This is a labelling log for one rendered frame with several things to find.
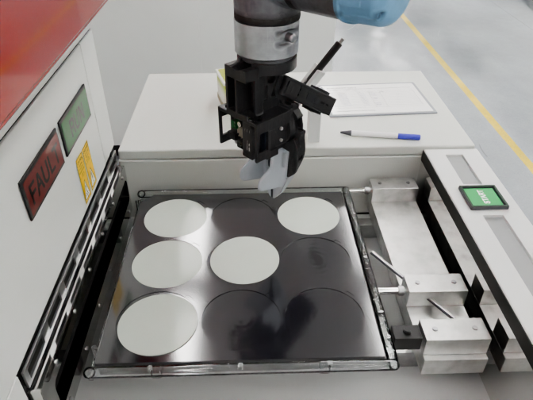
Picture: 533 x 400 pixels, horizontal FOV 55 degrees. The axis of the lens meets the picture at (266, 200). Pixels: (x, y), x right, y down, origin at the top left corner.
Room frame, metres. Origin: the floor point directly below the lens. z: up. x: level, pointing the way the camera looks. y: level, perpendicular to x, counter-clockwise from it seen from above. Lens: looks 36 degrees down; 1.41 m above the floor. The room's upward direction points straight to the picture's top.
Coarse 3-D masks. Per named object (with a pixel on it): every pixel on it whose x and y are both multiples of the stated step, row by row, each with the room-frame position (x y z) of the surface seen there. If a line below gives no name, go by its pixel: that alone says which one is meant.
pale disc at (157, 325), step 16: (144, 304) 0.47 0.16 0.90; (160, 304) 0.47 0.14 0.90; (176, 304) 0.47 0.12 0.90; (128, 320) 0.44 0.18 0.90; (144, 320) 0.44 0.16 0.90; (160, 320) 0.44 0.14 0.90; (176, 320) 0.44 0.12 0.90; (192, 320) 0.44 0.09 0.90; (128, 336) 0.41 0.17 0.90; (144, 336) 0.41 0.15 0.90; (160, 336) 0.41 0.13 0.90; (176, 336) 0.41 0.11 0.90; (144, 352) 0.39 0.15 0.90; (160, 352) 0.39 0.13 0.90
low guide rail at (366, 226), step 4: (360, 220) 0.71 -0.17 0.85; (364, 220) 0.71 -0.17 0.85; (368, 220) 0.71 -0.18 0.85; (360, 224) 0.70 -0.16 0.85; (364, 224) 0.70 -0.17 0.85; (368, 224) 0.70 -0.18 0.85; (372, 224) 0.70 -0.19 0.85; (364, 228) 0.70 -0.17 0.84; (368, 228) 0.70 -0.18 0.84; (372, 228) 0.70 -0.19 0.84; (352, 232) 0.70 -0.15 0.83; (364, 232) 0.70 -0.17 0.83; (368, 232) 0.70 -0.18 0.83; (372, 232) 0.70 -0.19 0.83; (364, 236) 0.70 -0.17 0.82; (368, 236) 0.70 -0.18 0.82; (372, 236) 0.70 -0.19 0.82; (376, 236) 0.70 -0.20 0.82
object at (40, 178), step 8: (56, 136) 0.53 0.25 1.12; (48, 144) 0.51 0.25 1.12; (56, 144) 0.53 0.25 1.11; (48, 152) 0.50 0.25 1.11; (56, 152) 0.52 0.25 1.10; (40, 160) 0.48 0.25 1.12; (48, 160) 0.49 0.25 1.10; (56, 160) 0.51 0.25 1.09; (40, 168) 0.47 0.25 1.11; (48, 168) 0.49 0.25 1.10; (56, 168) 0.51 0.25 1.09; (32, 176) 0.45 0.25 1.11; (40, 176) 0.46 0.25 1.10; (48, 176) 0.48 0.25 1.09; (24, 184) 0.43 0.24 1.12; (32, 184) 0.44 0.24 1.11; (40, 184) 0.46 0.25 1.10; (48, 184) 0.48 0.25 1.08; (32, 192) 0.44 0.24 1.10; (40, 192) 0.45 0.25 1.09; (32, 200) 0.43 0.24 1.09; (40, 200) 0.45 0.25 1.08; (32, 208) 0.43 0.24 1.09
